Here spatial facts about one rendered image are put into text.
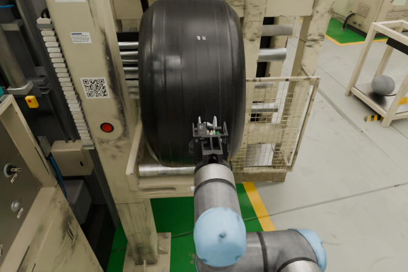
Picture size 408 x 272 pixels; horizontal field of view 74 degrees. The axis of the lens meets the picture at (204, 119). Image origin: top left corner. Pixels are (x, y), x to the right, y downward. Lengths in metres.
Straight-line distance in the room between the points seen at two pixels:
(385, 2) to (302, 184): 3.48
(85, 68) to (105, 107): 0.15
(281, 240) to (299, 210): 1.57
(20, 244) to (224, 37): 0.82
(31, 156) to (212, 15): 0.69
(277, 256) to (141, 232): 1.06
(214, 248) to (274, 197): 1.72
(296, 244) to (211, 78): 0.40
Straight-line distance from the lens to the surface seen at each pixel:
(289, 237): 0.53
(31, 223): 1.03
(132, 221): 1.43
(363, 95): 3.26
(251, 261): 0.51
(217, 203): 0.43
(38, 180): 1.09
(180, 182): 1.03
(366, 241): 2.14
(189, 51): 0.70
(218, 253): 0.42
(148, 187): 1.04
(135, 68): 1.30
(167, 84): 0.68
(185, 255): 1.84
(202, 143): 0.54
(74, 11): 0.82
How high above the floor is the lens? 1.66
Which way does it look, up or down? 38 degrees down
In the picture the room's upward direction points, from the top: straight up
